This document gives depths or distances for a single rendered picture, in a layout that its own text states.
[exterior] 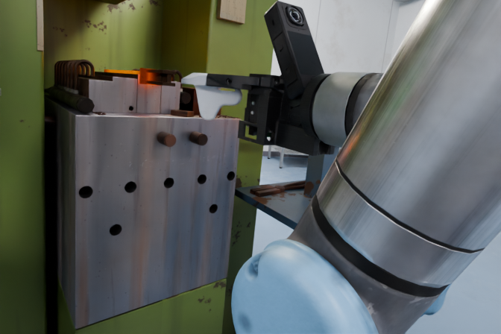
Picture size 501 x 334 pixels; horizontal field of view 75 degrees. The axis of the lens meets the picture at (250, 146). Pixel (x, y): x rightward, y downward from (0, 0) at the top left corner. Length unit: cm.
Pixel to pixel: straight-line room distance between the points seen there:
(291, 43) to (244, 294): 26
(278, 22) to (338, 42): 500
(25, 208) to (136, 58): 63
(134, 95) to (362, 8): 507
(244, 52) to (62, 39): 57
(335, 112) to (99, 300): 67
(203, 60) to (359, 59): 465
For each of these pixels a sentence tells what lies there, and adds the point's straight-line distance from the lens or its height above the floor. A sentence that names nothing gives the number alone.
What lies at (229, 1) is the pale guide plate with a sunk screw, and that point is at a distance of 104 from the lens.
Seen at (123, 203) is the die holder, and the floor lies 73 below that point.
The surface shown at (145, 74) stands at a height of 100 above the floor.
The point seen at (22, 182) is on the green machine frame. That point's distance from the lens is 90.
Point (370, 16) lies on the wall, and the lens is 570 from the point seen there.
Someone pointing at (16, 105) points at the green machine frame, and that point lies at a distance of 87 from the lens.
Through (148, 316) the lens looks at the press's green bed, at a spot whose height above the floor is 44.
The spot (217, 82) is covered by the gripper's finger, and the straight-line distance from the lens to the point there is 41.
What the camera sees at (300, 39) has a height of 105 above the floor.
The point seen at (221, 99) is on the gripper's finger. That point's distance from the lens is 41.
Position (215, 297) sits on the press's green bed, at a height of 42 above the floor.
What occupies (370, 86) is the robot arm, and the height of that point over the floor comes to 100.
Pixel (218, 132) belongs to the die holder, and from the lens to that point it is 80.
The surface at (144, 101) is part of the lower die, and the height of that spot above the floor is 94.
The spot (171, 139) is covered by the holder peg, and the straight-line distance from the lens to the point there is 70.
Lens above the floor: 99
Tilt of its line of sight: 10 degrees down
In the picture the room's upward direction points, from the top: 5 degrees clockwise
